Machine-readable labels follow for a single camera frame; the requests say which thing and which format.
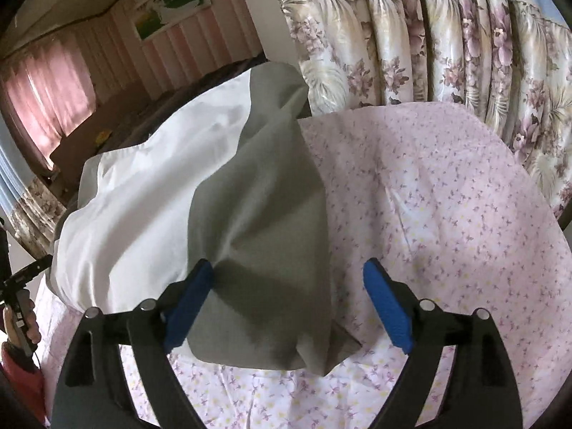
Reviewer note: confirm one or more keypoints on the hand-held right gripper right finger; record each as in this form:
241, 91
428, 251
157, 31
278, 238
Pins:
386, 308

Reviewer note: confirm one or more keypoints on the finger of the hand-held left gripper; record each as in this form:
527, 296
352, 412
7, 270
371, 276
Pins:
27, 272

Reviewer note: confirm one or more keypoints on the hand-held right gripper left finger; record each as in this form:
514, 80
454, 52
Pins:
187, 308

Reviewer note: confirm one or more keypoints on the grey and white jacket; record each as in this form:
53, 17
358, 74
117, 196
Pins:
250, 214

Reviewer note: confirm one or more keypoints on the person's left forearm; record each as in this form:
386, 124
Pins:
20, 375

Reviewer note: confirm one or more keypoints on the person's left hand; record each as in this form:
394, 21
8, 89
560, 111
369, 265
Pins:
11, 328

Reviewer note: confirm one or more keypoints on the blue floral curtain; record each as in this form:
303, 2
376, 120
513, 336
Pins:
447, 44
31, 205

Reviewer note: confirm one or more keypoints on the pink floral bed sheet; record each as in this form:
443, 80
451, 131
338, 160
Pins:
424, 214

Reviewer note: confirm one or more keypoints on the brown bed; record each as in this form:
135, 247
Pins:
89, 152

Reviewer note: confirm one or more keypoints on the yellow toy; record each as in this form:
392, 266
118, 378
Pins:
103, 135

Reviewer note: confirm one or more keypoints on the pink window curtain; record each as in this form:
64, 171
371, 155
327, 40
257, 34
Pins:
53, 94

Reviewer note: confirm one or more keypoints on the framed landscape wall picture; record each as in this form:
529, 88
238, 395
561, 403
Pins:
174, 4

